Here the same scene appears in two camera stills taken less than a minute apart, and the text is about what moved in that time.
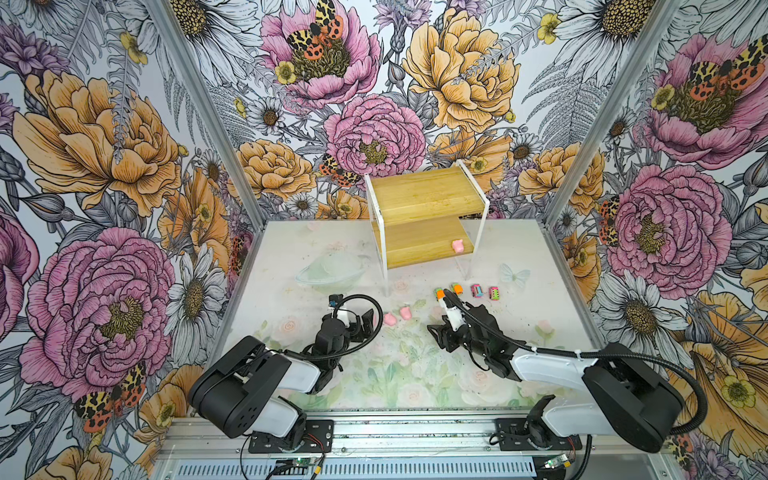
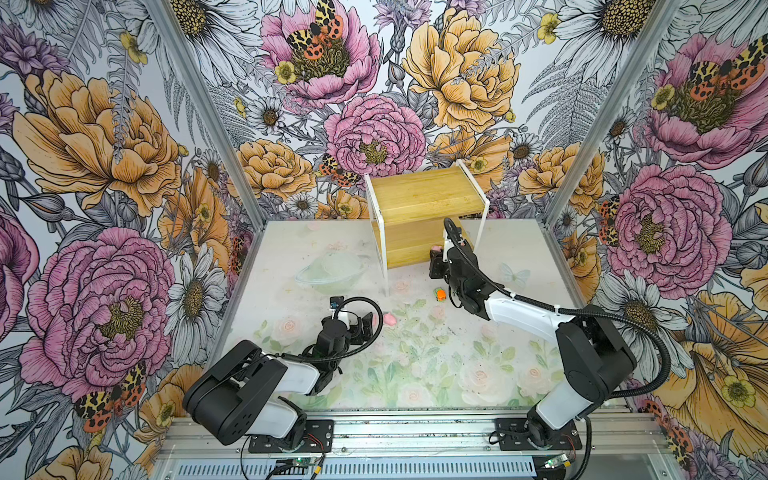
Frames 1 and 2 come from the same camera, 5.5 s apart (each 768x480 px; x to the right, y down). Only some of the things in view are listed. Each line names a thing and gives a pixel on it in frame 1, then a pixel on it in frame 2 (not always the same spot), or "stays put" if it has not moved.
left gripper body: [354, 333] stays put
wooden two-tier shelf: [416, 215] stays put
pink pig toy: [390, 319] stays put
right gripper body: [461, 337] to [440, 270]
